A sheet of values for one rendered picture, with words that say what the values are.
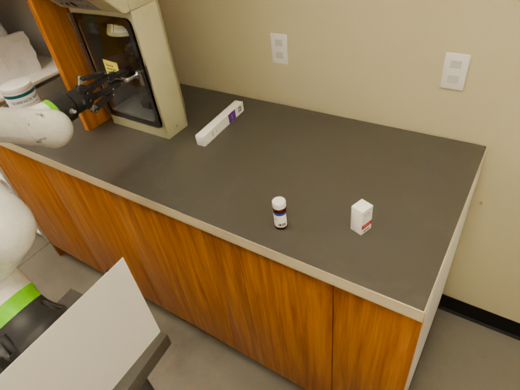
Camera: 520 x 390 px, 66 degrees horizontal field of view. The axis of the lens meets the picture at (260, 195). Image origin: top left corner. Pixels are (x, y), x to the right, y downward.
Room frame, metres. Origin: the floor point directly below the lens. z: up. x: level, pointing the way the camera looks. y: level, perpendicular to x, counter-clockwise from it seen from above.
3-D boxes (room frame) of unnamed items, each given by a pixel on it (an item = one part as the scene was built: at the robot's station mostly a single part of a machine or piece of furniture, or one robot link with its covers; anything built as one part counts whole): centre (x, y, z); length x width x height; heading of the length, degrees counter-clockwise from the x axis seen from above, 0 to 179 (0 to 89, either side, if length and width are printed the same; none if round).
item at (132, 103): (1.44, 0.45, 1.19); 0.30 x 0.01 x 0.40; 51
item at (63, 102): (1.19, 0.57, 1.20); 0.12 x 0.06 x 0.09; 52
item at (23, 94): (1.75, 0.99, 1.02); 0.13 x 0.13 x 0.15
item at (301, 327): (1.39, 0.26, 0.45); 2.05 x 0.67 x 0.90; 52
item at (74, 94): (1.25, 0.53, 1.20); 0.09 x 0.07 x 0.08; 142
